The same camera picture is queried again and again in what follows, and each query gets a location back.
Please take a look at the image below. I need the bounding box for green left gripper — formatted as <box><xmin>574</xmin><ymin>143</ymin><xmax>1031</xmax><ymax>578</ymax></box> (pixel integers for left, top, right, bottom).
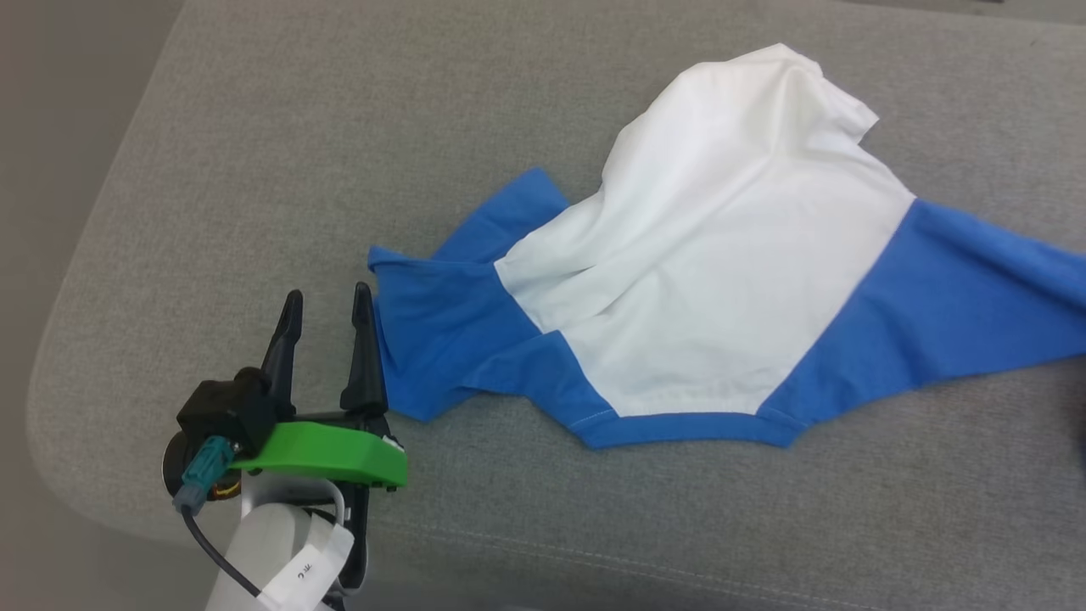
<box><xmin>228</xmin><ymin>282</ymin><xmax>409</xmax><ymax>492</ymax></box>

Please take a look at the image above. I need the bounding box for grey fabric sofa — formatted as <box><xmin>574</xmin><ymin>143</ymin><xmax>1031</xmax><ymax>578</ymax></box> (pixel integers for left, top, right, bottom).
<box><xmin>25</xmin><ymin>0</ymin><xmax>1086</xmax><ymax>611</ymax></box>

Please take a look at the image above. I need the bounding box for blue and white shirt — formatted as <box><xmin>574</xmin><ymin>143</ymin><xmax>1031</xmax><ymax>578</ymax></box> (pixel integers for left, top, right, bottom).
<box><xmin>367</xmin><ymin>42</ymin><xmax>1086</xmax><ymax>451</ymax></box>

